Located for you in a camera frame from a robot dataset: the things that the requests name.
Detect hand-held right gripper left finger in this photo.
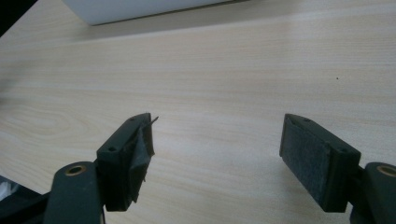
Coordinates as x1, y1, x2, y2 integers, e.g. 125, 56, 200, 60
43, 112, 160, 224

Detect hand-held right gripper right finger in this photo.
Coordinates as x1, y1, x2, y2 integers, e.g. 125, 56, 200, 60
278, 113, 396, 224

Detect white box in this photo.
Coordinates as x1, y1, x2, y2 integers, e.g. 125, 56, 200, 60
61, 0, 250, 27

